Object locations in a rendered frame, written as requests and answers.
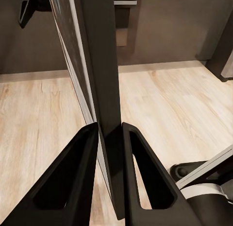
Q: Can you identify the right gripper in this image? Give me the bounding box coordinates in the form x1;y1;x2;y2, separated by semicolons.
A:
18;0;51;29

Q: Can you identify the poster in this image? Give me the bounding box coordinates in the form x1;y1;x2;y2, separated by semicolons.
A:
50;0;125;221

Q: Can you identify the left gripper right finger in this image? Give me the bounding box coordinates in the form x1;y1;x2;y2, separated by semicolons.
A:
122;122;203;226

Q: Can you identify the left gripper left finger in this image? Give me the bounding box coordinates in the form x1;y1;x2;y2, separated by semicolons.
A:
0;122;99;226

